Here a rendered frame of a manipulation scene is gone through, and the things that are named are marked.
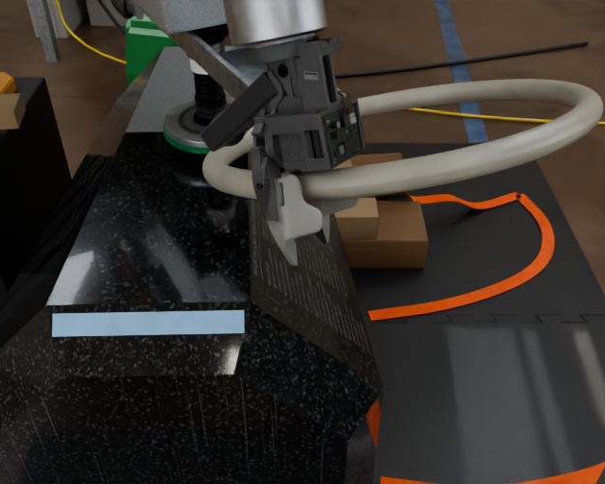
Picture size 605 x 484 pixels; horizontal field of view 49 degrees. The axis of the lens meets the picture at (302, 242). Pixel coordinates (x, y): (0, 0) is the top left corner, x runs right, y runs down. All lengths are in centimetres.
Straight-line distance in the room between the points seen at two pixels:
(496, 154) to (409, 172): 8
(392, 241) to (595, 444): 90
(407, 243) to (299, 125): 179
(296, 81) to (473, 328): 174
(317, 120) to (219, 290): 60
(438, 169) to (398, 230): 178
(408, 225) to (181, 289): 141
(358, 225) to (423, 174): 169
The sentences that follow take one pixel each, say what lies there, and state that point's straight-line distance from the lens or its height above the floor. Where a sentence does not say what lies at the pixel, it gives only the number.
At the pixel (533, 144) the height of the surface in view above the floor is 130.
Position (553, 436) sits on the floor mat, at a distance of 207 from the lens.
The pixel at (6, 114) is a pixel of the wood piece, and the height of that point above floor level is 82.
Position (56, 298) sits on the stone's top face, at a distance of 120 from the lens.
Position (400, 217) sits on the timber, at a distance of 247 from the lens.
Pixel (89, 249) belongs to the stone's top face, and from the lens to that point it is 128.
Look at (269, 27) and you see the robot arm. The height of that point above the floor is 141.
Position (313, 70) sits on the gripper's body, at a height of 137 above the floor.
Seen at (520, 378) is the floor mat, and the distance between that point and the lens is 218.
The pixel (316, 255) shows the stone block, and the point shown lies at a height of 70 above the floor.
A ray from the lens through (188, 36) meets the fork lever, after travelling 133.
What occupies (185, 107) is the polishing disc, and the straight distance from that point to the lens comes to 157.
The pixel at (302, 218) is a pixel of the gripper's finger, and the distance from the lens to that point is 63.
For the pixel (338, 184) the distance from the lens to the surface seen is 63.
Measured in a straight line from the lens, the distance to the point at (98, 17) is 460.
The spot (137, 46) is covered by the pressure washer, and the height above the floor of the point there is 44.
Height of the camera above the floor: 163
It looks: 40 degrees down
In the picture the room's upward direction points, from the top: straight up
